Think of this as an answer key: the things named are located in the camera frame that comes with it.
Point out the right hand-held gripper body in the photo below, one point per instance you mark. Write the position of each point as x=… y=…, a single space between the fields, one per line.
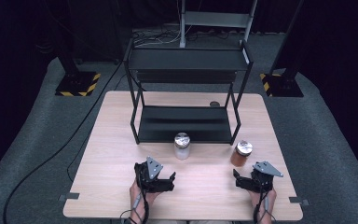
x=262 y=180

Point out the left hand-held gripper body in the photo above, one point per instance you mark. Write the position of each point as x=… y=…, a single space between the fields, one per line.
x=154 y=168

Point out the brown jar with silver lid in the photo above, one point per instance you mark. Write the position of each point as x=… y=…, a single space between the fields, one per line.
x=238 y=158

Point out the person's right hand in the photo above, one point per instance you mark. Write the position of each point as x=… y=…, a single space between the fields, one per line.
x=272 y=199

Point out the white jar with silver lid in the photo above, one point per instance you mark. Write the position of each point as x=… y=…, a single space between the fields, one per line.
x=182 y=152

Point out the black metal shelf rack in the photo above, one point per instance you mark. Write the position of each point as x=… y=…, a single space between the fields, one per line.
x=185 y=124

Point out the black stand with striped base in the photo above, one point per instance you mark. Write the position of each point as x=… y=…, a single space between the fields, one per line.
x=77 y=84
x=282 y=85

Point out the grey metal stand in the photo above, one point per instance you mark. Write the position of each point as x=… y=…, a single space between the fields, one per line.
x=217 y=19

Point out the grey table bracket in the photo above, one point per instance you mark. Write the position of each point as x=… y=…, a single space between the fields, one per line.
x=298 y=200
x=70 y=196

